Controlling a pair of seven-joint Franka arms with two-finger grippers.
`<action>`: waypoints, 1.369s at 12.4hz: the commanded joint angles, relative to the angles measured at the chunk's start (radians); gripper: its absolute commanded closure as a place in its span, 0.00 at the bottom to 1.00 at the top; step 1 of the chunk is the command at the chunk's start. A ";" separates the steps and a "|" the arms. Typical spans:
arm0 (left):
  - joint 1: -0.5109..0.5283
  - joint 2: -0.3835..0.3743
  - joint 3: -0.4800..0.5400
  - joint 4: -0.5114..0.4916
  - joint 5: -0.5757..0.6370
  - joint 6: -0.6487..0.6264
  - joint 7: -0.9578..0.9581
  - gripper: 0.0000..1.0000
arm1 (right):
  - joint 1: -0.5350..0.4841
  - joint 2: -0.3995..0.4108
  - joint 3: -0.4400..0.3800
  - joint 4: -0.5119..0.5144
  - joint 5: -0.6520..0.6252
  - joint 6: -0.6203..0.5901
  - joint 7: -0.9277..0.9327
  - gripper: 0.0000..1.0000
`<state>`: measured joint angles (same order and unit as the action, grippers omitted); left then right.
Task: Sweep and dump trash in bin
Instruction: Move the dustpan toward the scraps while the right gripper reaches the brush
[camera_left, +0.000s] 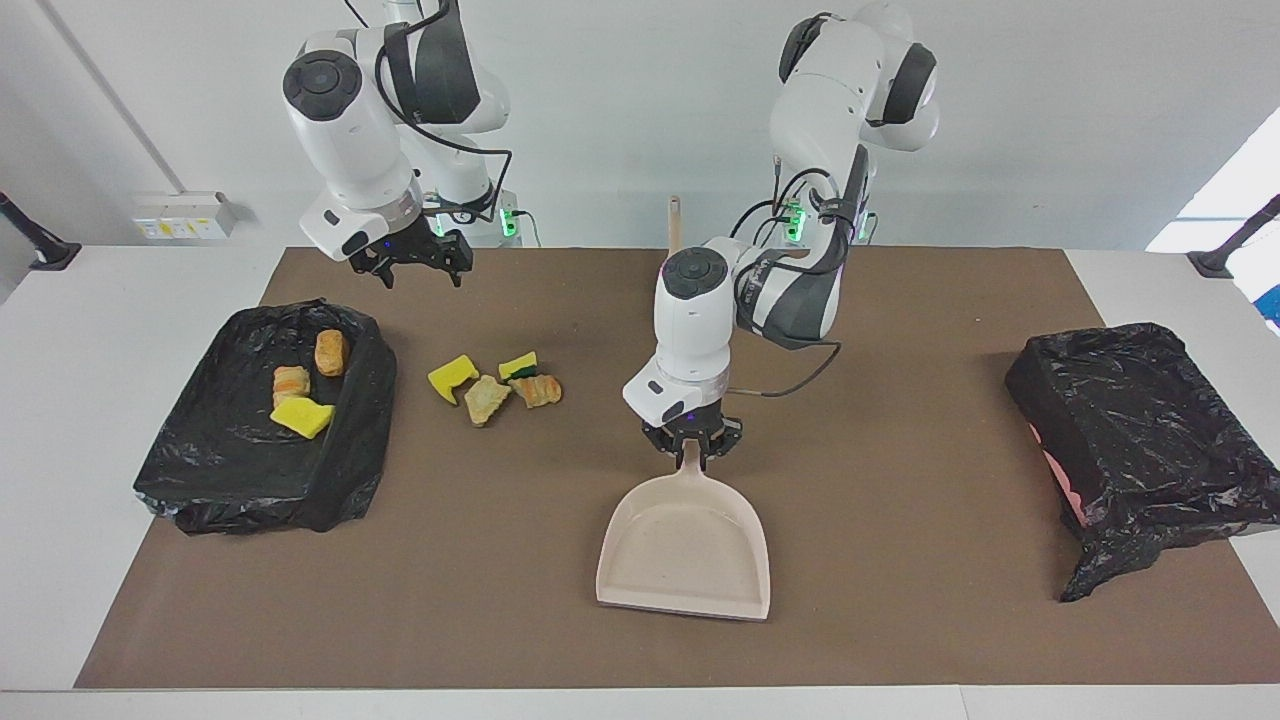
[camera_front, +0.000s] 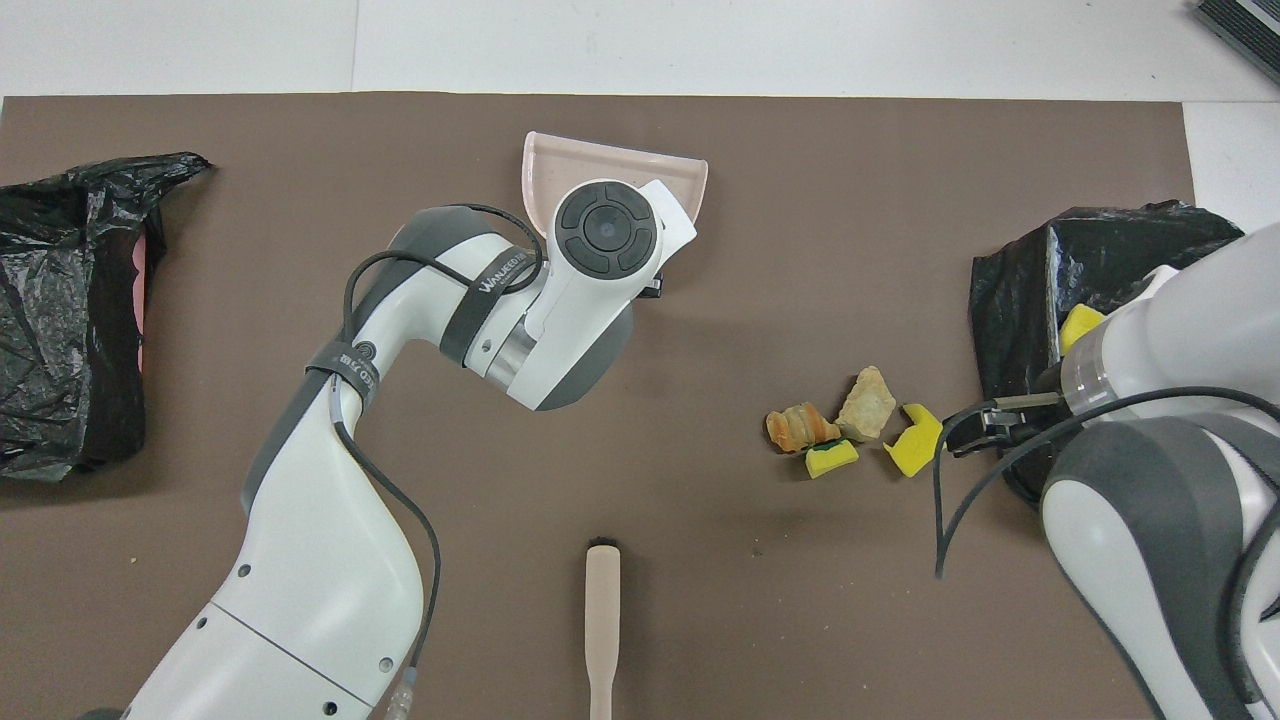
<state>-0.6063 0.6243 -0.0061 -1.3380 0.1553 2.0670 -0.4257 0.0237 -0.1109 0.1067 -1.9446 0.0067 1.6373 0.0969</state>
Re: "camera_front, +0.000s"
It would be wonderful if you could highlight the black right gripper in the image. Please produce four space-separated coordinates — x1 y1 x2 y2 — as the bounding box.
945 400 1046 459

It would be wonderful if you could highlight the notched yellow sponge piece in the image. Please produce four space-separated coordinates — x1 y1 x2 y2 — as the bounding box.
882 403 947 479

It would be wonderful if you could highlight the pale bread piece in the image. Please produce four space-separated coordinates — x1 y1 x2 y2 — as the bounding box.
835 366 898 443

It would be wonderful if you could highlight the small yellow green sponge piece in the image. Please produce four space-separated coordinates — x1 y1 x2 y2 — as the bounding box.
805 438 860 480

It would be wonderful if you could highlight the large yellow green sponge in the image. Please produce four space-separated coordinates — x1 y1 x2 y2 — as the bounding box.
1060 303 1107 353

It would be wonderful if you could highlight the beige plastic dustpan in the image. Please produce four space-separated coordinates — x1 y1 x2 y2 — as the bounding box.
522 131 709 241

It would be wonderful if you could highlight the orange toasted bread piece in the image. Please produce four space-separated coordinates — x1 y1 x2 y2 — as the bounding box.
765 402 841 453

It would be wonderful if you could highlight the beige hand brush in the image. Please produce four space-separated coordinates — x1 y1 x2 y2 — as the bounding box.
585 538 622 720

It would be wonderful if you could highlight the black bag lined pink bin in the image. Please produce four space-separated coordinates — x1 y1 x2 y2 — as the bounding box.
0 152 213 483

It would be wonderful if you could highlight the brown table mat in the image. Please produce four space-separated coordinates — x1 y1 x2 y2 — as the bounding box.
0 92 1256 720

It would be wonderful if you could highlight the dark grey ribbed panel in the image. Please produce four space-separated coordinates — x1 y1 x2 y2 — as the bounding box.
1190 0 1280 86

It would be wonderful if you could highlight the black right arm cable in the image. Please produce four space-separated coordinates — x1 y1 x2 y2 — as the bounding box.
933 388 1280 581

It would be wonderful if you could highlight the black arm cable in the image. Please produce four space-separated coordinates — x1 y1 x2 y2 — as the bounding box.
340 203 546 720
933 388 1280 581

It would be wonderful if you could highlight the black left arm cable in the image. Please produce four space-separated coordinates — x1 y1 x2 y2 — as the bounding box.
340 203 546 720

